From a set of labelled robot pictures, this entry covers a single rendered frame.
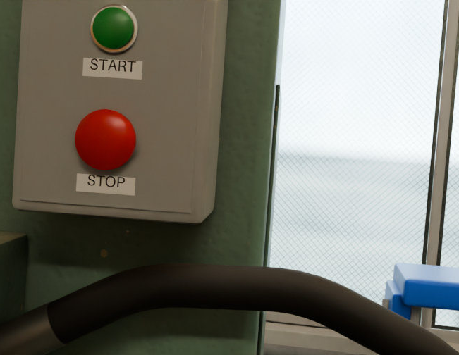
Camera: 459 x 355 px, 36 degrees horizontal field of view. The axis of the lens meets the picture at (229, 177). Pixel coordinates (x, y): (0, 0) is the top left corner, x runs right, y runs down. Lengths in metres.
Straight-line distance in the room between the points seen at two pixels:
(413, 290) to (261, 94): 0.79
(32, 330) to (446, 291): 0.86
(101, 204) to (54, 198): 0.02
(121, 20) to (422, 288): 0.88
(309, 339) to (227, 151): 1.52
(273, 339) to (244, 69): 1.54
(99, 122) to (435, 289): 0.88
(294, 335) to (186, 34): 1.60
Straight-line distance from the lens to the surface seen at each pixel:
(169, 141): 0.35
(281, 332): 1.91
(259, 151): 0.41
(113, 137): 0.35
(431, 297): 1.17
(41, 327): 0.39
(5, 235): 0.43
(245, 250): 0.42
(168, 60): 0.36
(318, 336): 1.91
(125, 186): 0.36
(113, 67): 0.36
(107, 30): 0.36
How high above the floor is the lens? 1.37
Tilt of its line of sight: 3 degrees down
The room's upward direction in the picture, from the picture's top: 4 degrees clockwise
